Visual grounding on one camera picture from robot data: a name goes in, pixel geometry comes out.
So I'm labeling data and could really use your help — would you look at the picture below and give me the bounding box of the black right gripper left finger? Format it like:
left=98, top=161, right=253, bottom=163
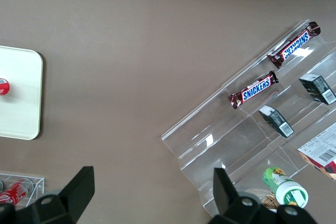
left=59, top=165, right=96, bottom=224

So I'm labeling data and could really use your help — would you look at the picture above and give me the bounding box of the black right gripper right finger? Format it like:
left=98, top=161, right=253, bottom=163
left=213, top=167, right=240, bottom=218

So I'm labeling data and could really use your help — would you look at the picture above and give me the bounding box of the tan wicker basket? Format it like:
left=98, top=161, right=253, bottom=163
left=258, top=191, right=280, bottom=213

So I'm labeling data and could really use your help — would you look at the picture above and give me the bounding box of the beige plastic tray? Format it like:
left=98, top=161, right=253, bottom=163
left=0, top=45, right=44, bottom=141

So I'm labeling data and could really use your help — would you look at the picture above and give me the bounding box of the clear acrylic bottle rack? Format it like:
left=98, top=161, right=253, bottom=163
left=0, top=172, right=45, bottom=207

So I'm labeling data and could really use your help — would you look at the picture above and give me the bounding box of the clear acrylic stepped stand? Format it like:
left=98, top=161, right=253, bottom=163
left=161, top=18, right=336, bottom=216

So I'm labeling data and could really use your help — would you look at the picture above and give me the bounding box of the green lidded snack cup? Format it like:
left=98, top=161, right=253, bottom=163
left=261, top=166, right=309, bottom=209

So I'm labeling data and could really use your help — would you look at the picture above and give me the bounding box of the red cola bottle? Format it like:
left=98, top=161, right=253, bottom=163
left=0, top=178, right=34, bottom=207

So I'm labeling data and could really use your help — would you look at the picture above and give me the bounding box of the small black box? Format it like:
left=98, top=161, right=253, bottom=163
left=258, top=104, right=295, bottom=138
left=298, top=73, right=336, bottom=106

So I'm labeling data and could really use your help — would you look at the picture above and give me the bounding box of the brown Snickers bar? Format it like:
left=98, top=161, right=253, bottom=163
left=267, top=21, right=322, bottom=69
left=227, top=70, right=279, bottom=110

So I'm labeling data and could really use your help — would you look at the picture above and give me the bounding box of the white red barcode box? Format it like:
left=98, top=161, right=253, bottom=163
left=297, top=122, right=336, bottom=181

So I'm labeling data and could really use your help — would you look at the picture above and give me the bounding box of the red white yogurt cup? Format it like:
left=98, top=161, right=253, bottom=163
left=0, top=77, right=12, bottom=97

